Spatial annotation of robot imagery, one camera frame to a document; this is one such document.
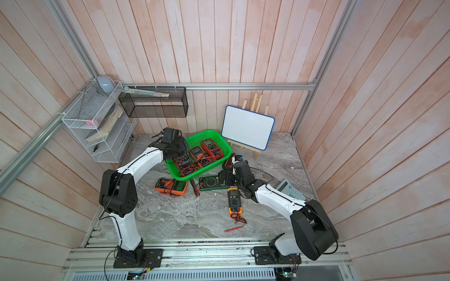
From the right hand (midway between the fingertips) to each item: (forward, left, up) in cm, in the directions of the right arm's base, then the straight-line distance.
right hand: (225, 173), depth 88 cm
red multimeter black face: (+6, +22, -7) cm, 24 cm away
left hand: (+15, +25, +3) cm, 29 cm away
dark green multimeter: (+7, +22, +2) cm, 23 cm away
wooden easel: (+33, -17, +21) cm, 42 cm away
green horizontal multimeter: (-1, +9, -9) cm, 13 cm away
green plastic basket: (+27, +20, -4) cm, 33 cm away
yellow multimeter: (-14, -5, -8) cm, 17 cm away
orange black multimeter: (+15, +15, -6) cm, 22 cm away
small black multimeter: (+11, -1, -7) cm, 14 cm away
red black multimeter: (+20, +8, -4) cm, 22 cm away
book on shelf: (+14, +56, +23) cm, 62 cm away
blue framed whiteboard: (+25, -12, +9) cm, 29 cm away
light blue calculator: (-2, -33, -9) cm, 34 cm away
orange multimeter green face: (-6, +28, -5) cm, 29 cm away
